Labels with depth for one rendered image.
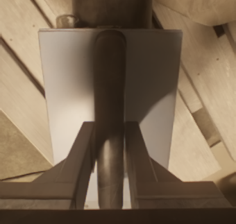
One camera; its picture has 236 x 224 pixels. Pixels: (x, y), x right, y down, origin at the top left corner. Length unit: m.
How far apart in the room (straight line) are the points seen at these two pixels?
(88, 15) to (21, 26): 0.30
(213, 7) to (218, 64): 0.13
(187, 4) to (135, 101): 0.31
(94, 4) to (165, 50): 0.09
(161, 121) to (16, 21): 0.40
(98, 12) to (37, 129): 0.36
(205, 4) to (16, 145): 0.73
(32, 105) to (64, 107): 0.29
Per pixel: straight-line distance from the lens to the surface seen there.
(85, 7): 0.21
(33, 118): 0.48
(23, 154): 0.77
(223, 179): 0.86
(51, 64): 0.18
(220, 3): 0.47
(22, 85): 0.47
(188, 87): 0.50
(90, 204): 0.34
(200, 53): 0.47
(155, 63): 0.18
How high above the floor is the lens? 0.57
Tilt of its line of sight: 73 degrees down
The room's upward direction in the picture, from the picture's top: 177 degrees clockwise
